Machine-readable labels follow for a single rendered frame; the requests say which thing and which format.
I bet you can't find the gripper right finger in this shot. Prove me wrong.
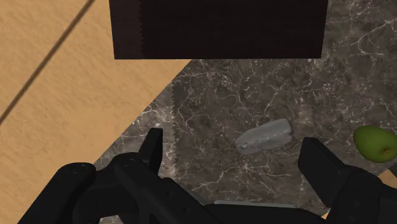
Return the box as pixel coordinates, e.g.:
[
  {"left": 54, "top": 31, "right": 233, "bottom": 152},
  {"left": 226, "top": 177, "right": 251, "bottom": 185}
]
[{"left": 297, "top": 137, "right": 397, "bottom": 224}]

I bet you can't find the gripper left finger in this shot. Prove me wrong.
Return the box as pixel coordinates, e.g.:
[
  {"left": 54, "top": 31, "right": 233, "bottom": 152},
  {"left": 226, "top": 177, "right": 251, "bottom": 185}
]
[{"left": 17, "top": 127, "right": 218, "bottom": 224}]

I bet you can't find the green apple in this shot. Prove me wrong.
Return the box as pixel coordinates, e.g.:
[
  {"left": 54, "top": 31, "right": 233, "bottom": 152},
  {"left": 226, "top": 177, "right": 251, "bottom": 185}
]
[{"left": 352, "top": 125, "right": 397, "bottom": 164}]

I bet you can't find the grey flat stone-like object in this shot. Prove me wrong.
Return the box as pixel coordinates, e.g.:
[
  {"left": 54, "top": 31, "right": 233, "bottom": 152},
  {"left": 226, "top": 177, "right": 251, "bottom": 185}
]
[{"left": 234, "top": 118, "right": 293, "bottom": 155}]

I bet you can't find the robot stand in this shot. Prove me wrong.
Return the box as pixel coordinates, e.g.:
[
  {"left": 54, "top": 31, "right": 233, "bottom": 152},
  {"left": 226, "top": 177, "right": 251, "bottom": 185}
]
[{"left": 108, "top": 0, "right": 329, "bottom": 60}]

